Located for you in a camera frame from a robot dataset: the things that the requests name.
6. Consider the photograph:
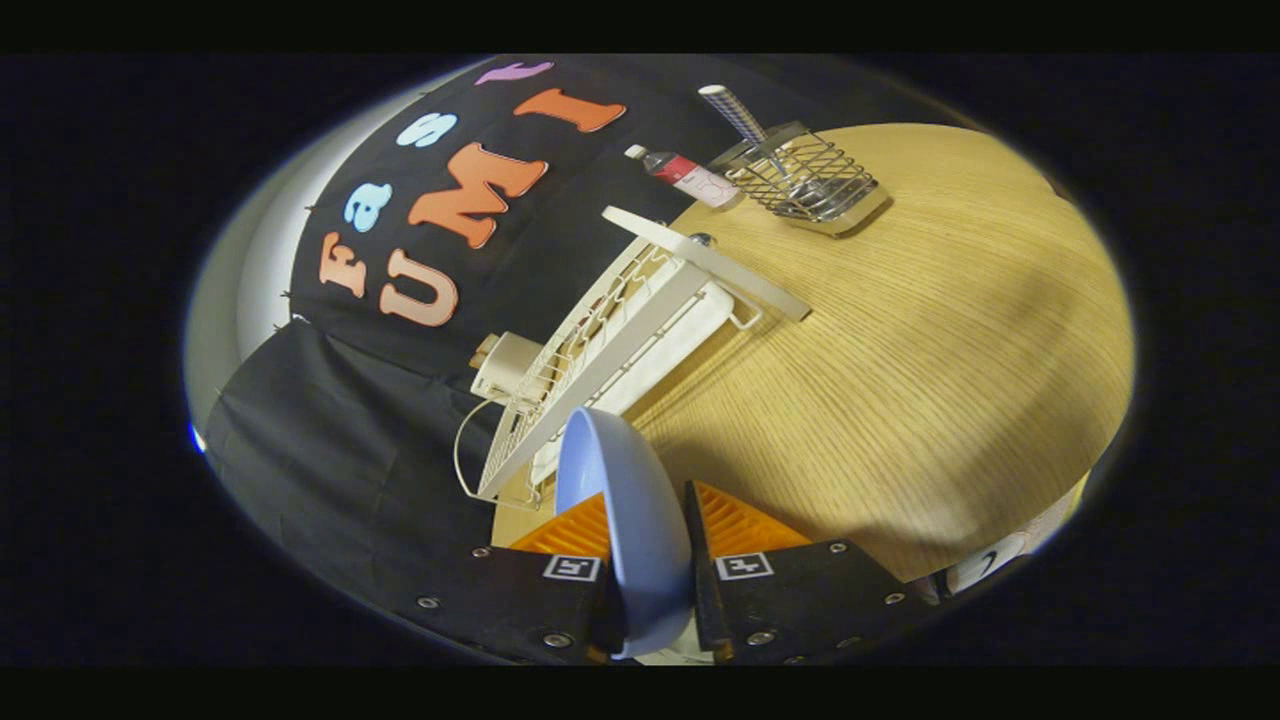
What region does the metal wire basket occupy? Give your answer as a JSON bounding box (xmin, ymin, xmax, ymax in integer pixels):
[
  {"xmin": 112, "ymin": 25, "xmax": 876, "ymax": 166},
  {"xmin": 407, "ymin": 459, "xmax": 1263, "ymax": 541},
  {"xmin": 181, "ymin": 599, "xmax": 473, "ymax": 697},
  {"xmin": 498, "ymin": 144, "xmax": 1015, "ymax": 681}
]
[{"xmin": 707, "ymin": 121, "xmax": 891, "ymax": 238}]

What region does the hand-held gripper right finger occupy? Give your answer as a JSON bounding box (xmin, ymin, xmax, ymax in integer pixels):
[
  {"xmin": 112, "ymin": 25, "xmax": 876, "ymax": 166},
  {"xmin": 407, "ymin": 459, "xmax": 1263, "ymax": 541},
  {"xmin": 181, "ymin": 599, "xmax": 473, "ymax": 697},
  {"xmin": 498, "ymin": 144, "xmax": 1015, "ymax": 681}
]
[{"xmin": 683, "ymin": 480, "xmax": 946, "ymax": 666}]

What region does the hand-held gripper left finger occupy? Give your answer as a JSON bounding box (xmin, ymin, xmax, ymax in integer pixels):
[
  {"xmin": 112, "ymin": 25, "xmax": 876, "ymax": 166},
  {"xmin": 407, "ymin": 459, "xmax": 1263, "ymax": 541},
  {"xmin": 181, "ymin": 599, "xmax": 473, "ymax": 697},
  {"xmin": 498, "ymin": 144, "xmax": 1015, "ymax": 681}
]
[{"xmin": 415, "ymin": 490, "xmax": 627, "ymax": 666}]

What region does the black backdrop cloth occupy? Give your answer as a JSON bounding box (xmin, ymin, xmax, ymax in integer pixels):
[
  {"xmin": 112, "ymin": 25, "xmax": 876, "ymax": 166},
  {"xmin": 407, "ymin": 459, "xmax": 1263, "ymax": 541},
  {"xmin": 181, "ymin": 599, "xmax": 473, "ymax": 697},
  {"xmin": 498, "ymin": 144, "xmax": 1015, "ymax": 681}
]
[{"xmin": 203, "ymin": 55, "xmax": 961, "ymax": 601}]

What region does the white toaster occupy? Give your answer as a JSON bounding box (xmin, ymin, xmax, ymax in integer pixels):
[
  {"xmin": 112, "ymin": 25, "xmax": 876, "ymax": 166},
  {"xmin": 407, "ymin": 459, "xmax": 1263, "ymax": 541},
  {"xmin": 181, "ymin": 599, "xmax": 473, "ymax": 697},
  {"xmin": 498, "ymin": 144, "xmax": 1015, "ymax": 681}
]
[{"xmin": 470, "ymin": 331, "xmax": 546, "ymax": 406}]

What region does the white wire dish rack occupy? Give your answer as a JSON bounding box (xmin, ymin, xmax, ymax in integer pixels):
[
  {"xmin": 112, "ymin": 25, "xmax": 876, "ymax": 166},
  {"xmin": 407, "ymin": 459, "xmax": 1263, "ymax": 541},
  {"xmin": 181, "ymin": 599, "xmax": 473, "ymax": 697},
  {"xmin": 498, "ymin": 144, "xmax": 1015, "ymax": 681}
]
[{"xmin": 455, "ymin": 205, "xmax": 813, "ymax": 513}]

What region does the metal spoon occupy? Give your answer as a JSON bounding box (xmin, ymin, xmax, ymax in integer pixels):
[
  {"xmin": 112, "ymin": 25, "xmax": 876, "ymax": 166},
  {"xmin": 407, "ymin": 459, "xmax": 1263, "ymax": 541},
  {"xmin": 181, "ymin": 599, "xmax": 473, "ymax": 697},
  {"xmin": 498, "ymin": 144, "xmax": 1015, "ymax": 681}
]
[{"xmin": 698, "ymin": 84, "xmax": 833, "ymax": 217}]

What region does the blue plate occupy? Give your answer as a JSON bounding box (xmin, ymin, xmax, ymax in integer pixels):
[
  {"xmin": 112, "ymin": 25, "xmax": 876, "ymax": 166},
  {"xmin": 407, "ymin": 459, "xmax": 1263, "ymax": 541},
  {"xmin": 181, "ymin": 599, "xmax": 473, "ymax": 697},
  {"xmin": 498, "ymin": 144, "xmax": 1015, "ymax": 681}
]
[{"xmin": 555, "ymin": 406, "xmax": 695, "ymax": 661}]

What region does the clear plastic bottle red label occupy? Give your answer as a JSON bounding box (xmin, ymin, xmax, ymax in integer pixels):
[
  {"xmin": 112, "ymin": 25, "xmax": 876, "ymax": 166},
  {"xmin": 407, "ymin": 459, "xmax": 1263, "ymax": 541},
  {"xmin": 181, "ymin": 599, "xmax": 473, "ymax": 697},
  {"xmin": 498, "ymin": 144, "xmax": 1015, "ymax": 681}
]
[{"xmin": 625, "ymin": 144, "xmax": 743, "ymax": 210}]

